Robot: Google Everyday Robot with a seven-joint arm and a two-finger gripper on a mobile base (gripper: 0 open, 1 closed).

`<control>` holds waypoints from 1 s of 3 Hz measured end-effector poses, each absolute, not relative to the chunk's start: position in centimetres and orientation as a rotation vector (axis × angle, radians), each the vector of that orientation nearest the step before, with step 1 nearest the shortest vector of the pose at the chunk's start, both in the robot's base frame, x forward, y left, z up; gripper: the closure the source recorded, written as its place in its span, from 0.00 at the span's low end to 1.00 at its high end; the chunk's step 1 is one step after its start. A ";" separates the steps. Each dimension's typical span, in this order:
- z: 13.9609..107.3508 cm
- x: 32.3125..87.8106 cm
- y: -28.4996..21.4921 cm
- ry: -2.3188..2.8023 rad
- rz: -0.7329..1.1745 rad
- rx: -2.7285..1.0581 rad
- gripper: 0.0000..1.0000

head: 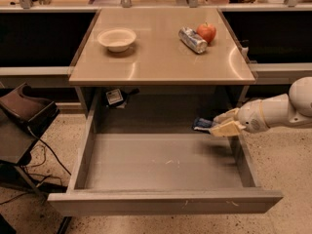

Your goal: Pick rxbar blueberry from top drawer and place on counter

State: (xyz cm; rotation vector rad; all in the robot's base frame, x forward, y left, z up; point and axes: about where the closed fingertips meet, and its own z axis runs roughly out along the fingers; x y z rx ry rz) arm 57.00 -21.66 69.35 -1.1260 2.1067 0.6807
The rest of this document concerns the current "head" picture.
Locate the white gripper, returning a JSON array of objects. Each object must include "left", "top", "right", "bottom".
[{"left": 209, "top": 99, "right": 268, "bottom": 137}]

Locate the blue rxbar wrapper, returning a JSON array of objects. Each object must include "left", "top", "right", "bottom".
[{"left": 192, "top": 117, "right": 216, "bottom": 133}]

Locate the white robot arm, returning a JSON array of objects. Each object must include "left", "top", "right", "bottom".
[{"left": 209, "top": 77, "right": 312, "bottom": 137}]

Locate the grey counter cabinet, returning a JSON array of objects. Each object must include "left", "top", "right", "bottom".
[{"left": 68, "top": 7, "right": 256, "bottom": 115}]

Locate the open grey drawer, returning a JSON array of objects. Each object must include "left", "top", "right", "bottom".
[{"left": 49, "top": 88, "right": 283, "bottom": 216}]

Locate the silver soda can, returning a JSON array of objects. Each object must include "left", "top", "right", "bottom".
[{"left": 178, "top": 27, "right": 208, "bottom": 54}]

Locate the red apple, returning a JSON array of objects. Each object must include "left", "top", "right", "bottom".
[{"left": 196, "top": 22, "right": 216, "bottom": 43}]

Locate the small black white box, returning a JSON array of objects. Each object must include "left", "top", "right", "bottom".
[{"left": 105, "top": 89, "right": 124, "bottom": 106}]

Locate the white bowl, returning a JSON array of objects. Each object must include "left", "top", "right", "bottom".
[{"left": 97, "top": 28, "right": 137, "bottom": 53}]

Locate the dark stand with tray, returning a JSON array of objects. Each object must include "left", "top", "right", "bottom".
[{"left": 0, "top": 83, "right": 59, "bottom": 194}]

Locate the black cable on floor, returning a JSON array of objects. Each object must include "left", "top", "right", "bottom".
[{"left": 25, "top": 127, "right": 72, "bottom": 177}]

